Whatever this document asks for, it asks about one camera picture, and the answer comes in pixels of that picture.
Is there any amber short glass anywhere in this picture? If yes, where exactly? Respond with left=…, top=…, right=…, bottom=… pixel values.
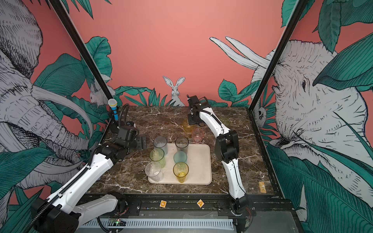
left=182, top=122, right=194, bottom=134

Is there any pink short glass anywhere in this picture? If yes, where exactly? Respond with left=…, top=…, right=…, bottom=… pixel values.
left=191, top=128, right=205, bottom=143

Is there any grey-blue translucent glass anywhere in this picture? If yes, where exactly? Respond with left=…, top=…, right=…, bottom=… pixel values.
left=153, top=136, right=168, bottom=155

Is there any light green translucent glass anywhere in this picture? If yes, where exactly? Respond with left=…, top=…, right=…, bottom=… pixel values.
left=150, top=148, right=166, bottom=168

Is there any dark smoky tall glass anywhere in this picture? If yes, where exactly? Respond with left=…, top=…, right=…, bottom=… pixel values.
left=175, top=136, right=189, bottom=153

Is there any clear tall glass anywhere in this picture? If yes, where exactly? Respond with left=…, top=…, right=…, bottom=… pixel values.
left=145, top=162, right=163, bottom=182

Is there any beige rectangular tray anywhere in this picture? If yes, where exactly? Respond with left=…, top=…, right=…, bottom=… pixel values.
left=157, top=143, right=212, bottom=185

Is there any teal frosted glass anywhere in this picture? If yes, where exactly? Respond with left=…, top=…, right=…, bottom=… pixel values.
left=173, top=151, right=187, bottom=163

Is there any yellow tall glass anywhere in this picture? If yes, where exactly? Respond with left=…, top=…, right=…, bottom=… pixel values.
left=173, top=162, right=189, bottom=183

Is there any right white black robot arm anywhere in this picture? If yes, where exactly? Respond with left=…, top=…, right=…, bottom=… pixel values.
left=188, top=107, right=250, bottom=216

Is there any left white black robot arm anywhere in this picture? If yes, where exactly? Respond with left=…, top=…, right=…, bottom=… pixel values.
left=24, top=135, right=147, bottom=233

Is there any toy microphone on black stand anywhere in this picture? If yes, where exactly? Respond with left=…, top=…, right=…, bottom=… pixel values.
left=108, top=98, right=119, bottom=122

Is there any orange square tag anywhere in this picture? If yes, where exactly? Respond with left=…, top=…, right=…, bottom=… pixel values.
left=159, top=201, right=167, bottom=208

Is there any white ventilated strip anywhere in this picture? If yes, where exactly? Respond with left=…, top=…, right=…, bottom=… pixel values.
left=101, top=218, right=235, bottom=230

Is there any orange diamond tag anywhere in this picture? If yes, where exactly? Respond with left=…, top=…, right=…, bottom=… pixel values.
left=197, top=199, right=205, bottom=208

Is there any small tan block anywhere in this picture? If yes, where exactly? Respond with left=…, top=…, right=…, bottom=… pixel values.
left=258, top=181, right=267, bottom=193

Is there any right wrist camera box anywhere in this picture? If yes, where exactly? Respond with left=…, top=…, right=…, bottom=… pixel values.
left=187, top=95, right=209, bottom=110

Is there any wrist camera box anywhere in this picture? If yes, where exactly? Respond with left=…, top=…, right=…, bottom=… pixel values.
left=114, top=125, right=139, bottom=148
left=187, top=95, right=209, bottom=110

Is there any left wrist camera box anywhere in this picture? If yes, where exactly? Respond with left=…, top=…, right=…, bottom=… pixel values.
left=114, top=125, right=139, bottom=148

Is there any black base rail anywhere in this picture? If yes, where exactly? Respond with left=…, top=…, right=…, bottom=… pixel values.
left=121, top=194, right=294, bottom=218

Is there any right black frame post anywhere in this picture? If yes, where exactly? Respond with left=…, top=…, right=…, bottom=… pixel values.
left=249, top=0, right=308, bottom=113

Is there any black frame post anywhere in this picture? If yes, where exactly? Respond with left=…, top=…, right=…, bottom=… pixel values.
left=249, top=0, right=308, bottom=113
left=49, top=0, right=113, bottom=99

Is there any left black frame post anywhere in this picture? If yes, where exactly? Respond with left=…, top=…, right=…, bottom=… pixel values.
left=49, top=0, right=113, bottom=99

